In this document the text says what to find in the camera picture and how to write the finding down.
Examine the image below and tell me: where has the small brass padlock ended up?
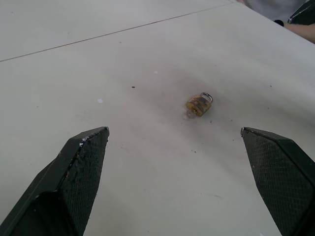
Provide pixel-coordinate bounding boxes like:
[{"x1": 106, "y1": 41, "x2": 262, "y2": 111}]
[{"x1": 185, "y1": 92, "x2": 214, "y2": 117}]

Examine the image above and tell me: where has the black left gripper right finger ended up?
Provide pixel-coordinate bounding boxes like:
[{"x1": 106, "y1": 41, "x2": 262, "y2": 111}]
[{"x1": 240, "y1": 126, "x2": 315, "y2": 236}]

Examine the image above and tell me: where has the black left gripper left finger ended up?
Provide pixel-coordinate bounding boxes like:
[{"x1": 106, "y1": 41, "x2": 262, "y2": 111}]
[{"x1": 0, "y1": 126, "x2": 110, "y2": 236}]

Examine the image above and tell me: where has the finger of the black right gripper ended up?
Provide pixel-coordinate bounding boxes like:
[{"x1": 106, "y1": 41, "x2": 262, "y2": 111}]
[{"x1": 287, "y1": 0, "x2": 315, "y2": 26}]

